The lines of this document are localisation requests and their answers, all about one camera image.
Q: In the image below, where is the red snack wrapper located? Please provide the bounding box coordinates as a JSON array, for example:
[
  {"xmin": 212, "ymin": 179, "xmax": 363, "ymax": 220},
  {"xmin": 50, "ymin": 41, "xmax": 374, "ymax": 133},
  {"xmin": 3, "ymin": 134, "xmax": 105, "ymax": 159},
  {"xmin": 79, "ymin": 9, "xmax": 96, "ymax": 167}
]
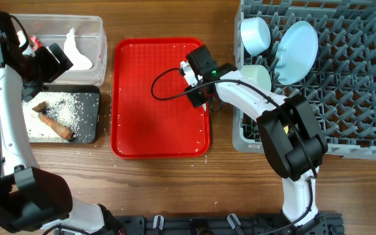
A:
[{"xmin": 29, "ymin": 35, "xmax": 42, "ymax": 52}]

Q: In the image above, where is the white napkin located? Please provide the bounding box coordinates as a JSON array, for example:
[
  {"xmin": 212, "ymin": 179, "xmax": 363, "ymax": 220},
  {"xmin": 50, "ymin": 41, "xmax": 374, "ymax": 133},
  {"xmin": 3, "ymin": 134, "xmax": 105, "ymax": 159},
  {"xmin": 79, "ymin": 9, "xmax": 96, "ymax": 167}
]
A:
[{"xmin": 63, "ymin": 28, "xmax": 92, "ymax": 71}]

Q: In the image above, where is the brown food scrap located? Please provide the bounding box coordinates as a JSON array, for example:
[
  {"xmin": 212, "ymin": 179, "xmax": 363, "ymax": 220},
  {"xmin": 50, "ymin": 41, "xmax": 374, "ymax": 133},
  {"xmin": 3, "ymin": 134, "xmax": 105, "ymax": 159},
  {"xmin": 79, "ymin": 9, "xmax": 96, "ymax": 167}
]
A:
[{"xmin": 32, "ymin": 101, "xmax": 48, "ymax": 114}]

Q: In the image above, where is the pile of white rice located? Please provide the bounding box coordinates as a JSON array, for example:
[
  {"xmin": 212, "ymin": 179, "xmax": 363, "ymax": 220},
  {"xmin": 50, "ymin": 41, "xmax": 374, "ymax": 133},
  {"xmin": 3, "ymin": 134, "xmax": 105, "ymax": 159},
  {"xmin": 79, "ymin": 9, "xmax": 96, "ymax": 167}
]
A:
[{"xmin": 23, "ymin": 91, "xmax": 101, "ymax": 144}]

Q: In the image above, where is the green bowl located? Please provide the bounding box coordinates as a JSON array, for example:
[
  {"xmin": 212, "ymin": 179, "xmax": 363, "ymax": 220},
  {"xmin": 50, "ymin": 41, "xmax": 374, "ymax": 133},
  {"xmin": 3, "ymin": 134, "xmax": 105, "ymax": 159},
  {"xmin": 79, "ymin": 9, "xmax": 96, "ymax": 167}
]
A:
[{"xmin": 240, "ymin": 65, "xmax": 272, "ymax": 91}]

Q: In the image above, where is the orange carrot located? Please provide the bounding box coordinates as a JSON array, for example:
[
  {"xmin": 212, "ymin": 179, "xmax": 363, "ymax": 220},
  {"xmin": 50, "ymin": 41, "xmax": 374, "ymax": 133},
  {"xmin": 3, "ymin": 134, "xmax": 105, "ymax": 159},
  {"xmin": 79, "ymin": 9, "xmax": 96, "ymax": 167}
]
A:
[{"xmin": 39, "ymin": 114, "xmax": 73, "ymax": 140}]

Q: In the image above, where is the small light blue bowl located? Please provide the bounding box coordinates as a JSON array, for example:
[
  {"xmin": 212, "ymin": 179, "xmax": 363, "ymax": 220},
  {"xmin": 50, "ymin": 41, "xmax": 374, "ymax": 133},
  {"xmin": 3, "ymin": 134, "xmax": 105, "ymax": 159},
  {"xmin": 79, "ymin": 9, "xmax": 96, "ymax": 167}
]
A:
[{"xmin": 240, "ymin": 18, "xmax": 271, "ymax": 56}]

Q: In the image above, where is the large light blue plate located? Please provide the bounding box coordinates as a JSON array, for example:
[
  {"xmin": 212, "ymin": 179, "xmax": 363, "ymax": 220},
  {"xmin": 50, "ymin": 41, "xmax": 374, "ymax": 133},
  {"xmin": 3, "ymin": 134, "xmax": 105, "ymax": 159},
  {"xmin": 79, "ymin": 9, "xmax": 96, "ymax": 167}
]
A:
[{"xmin": 274, "ymin": 21, "xmax": 319, "ymax": 85}]

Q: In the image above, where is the yellow plastic cup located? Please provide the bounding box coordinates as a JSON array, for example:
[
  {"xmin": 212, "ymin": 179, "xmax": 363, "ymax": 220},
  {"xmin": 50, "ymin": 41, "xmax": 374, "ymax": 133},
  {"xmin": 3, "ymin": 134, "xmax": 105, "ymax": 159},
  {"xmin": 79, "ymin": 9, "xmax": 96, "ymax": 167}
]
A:
[{"xmin": 283, "ymin": 126, "xmax": 289, "ymax": 134}]

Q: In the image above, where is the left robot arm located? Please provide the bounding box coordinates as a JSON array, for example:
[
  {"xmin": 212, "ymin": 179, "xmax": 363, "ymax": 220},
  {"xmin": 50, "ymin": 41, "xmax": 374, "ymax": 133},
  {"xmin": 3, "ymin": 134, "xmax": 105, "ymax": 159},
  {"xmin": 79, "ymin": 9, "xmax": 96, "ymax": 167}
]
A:
[{"xmin": 0, "ymin": 11, "xmax": 125, "ymax": 234}]

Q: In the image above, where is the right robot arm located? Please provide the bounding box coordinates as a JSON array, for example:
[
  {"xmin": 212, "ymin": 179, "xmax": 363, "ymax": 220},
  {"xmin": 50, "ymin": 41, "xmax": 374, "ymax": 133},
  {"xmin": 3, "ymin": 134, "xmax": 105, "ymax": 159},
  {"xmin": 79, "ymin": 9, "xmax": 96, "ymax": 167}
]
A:
[{"xmin": 180, "ymin": 46, "xmax": 328, "ymax": 234}]

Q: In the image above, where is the black waste tray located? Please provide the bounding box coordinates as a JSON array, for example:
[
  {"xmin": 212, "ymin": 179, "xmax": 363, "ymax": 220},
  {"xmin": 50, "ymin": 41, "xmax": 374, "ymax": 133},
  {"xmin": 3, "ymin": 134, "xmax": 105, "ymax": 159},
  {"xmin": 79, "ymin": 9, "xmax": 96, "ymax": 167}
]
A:
[{"xmin": 21, "ymin": 84, "xmax": 102, "ymax": 145}]

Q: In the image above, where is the clear plastic waste bin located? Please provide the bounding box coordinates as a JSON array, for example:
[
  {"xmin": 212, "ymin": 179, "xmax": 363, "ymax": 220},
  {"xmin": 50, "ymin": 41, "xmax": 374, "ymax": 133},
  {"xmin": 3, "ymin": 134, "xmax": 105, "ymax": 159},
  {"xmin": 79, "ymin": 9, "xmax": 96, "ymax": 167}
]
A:
[{"xmin": 15, "ymin": 14, "xmax": 107, "ymax": 86}]

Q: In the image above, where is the grey dishwasher rack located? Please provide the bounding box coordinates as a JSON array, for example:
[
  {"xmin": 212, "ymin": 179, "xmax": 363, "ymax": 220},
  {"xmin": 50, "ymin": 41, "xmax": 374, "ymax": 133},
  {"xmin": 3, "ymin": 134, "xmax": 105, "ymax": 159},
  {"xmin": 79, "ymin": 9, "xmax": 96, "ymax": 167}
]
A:
[{"xmin": 234, "ymin": 0, "xmax": 376, "ymax": 160}]

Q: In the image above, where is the red serving tray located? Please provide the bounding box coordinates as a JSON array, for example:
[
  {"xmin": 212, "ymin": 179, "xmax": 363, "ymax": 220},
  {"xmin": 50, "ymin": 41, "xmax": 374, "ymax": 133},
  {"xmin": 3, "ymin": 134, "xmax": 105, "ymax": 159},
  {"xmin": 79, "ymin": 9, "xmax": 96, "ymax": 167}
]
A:
[{"xmin": 110, "ymin": 37, "xmax": 211, "ymax": 159}]

